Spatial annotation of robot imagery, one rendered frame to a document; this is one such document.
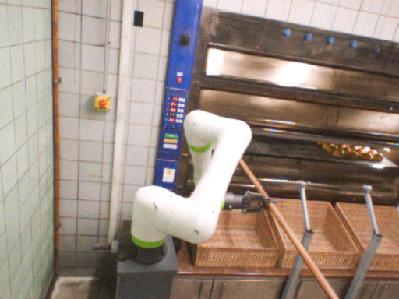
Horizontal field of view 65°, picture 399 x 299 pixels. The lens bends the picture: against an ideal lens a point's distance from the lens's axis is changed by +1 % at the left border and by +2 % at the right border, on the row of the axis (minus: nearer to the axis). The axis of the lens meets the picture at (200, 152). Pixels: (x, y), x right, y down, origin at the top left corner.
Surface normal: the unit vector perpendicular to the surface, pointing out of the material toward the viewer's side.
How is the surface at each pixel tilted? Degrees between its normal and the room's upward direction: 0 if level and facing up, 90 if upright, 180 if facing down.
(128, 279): 90
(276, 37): 90
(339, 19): 90
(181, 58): 90
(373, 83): 69
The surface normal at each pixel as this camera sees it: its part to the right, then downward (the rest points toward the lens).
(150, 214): -0.32, 0.25
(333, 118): 0.20, 0.05
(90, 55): 0.15, 0.39
